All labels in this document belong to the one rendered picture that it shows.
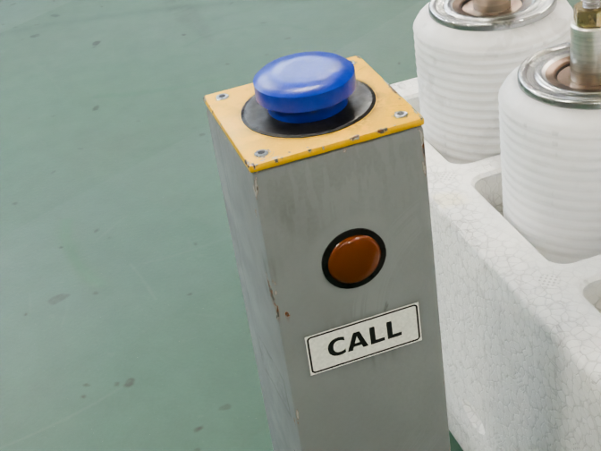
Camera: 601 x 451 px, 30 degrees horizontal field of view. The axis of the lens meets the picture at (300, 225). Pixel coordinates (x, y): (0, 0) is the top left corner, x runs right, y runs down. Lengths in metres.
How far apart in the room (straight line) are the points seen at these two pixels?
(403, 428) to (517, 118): 0.17
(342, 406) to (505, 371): 0.15
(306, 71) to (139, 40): 0.98
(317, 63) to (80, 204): 0.65
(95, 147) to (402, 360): 0.73
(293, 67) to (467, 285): 0.22
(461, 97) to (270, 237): 0.27
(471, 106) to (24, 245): 0.50
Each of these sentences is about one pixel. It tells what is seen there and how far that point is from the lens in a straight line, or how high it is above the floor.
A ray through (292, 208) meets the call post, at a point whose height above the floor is 0.29.
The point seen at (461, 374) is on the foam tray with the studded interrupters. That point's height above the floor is 0.07.
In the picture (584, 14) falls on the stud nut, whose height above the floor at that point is 0.29.
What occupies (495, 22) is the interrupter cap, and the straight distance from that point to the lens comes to 0.66.
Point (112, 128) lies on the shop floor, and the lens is 1.20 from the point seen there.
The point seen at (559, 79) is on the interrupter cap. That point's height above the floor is 0.25.
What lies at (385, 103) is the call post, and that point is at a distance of 0.44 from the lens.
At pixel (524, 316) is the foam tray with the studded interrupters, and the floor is 0.17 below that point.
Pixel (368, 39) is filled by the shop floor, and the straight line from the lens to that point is 1.31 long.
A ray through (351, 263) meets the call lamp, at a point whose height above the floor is 0.26.
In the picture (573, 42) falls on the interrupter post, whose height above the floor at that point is 0.27.
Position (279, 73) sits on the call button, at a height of 0.33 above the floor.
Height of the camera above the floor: 0.51
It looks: 32 degrees down
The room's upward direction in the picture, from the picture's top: 9 degrees counter-clockwise
